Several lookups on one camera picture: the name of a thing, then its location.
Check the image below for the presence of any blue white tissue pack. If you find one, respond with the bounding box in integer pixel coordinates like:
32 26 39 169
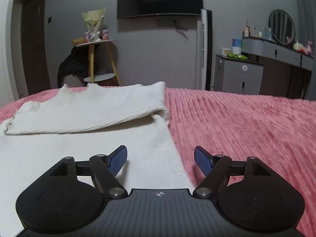
231 39 242 55

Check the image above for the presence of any dark wooden door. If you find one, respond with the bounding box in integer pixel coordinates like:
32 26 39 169
21 0 51 95

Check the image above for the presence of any white tower fan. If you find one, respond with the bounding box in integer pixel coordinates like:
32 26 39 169
195 9 213 91

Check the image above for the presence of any grey vanity desk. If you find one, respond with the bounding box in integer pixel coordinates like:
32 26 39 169
242 38 314 99

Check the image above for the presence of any grey small cabinet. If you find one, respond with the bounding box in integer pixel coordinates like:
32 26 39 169
213 55 263 95

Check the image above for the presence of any white knit sweater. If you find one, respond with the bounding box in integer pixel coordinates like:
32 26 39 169
1 82 194 236

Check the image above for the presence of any yellow legged side table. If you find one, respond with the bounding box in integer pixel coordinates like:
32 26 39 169
74 39 122 86

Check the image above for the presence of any round vanity mirror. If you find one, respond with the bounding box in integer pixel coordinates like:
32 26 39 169
268 10 296 46

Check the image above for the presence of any white wardrobe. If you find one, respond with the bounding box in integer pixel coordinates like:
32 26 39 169
0 0 18 108

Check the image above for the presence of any paper wrapped flower bouquet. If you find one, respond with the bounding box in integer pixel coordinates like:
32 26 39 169
81 8 107 42

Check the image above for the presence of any pink ribbed bed blanket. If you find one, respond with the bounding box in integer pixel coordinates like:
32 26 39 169
0 86 316 235

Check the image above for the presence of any black garment on chair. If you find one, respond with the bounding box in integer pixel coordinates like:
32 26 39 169
57 46 89 88

